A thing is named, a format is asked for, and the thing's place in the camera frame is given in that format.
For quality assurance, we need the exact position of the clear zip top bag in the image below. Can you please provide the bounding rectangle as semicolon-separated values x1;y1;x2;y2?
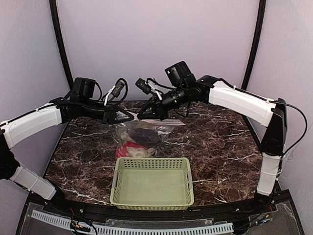
115;119;185;158

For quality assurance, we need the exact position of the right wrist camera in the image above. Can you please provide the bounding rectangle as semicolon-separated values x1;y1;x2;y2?
135;78;162;100

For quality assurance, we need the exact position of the white cauliflower toy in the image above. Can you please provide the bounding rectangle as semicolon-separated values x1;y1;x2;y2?
126;147;152;158

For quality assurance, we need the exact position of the black left frame post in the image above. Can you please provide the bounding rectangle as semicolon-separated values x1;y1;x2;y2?
49;0;74;88

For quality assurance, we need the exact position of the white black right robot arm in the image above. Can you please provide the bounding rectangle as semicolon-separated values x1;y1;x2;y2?
135;61;303;196

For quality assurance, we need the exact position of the green plastic basket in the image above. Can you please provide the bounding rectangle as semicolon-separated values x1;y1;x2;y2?
110;158;194;211

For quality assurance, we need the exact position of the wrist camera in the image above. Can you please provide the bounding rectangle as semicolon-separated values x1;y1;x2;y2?
101;78;129;106
135;78;162;100

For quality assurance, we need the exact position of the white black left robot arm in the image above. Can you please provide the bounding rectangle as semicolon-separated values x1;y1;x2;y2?
0;77;134;201

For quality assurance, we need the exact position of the black front rail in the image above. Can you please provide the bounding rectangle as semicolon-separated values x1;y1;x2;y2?
41;189;291;228

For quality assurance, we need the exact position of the black frame post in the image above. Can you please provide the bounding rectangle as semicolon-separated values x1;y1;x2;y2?
49;0;74;88
241;0;267;90

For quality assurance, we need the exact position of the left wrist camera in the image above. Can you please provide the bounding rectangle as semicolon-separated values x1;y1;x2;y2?
101;78;129;106

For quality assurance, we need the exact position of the purple eggplant toy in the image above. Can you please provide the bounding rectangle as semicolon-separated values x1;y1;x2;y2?
129;128;161;148

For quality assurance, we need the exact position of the black right frame post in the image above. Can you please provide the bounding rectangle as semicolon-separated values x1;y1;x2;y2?
241;0;267;90

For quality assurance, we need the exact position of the white cable duct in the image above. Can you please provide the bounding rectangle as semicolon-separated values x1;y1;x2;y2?
31;210;234;235

